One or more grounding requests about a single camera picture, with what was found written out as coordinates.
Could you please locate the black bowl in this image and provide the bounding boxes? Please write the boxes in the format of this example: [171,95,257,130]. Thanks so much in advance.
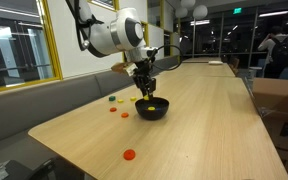
[134,96,171,121]

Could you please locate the plain cardboard box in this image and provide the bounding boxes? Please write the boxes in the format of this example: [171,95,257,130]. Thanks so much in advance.
[252,77,288,113]

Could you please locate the open cardboard box with paper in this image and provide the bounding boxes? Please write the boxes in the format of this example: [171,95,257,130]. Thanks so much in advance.
[260,99,288,180]

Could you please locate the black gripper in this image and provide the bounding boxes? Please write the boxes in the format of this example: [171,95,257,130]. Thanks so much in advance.
[132,59,158,100]

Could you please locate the wooden chair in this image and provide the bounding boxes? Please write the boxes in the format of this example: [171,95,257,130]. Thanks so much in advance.
[229,57,241,75]

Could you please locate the standing person white shirt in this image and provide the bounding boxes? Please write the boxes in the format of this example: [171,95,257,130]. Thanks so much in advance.
[257,25,288,79]

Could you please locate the black backpack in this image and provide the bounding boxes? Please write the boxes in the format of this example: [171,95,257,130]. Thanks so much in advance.
[270,36,288,68]

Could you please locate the tan wrist camera mount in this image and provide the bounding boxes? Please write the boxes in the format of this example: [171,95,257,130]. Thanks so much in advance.
[111,61,138,78]

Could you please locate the white round side table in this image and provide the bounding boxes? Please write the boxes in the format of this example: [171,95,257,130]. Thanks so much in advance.
[249,66,263,79]

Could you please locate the black bag with label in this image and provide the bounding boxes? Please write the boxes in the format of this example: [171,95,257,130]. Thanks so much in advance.
[0,157,57,180]

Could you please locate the light wooden table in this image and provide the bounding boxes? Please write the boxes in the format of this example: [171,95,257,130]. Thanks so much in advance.
[158,63,237,79]
[181,56,223,64]

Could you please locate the narrow yellow framed window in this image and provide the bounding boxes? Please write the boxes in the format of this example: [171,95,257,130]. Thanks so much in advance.
[163,29,173,57]

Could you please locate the grey bench sofa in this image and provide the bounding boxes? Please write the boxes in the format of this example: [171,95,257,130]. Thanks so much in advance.
[0,54,182,180]

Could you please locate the large yellow framed window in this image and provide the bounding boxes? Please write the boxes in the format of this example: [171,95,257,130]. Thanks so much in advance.
[0,0,64,96]

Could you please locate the white globe lamp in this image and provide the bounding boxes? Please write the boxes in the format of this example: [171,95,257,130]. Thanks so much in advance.
[180,0,197,9]
[192,4,209,21]
[174,7,189,19]

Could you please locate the large orange disc with hole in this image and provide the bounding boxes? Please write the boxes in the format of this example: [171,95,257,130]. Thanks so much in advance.
[123,149,137,162]

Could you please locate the fluorescent ceiling light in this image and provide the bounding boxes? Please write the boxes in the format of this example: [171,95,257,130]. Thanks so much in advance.
[189,19,211,27]
[258,10,288,18]

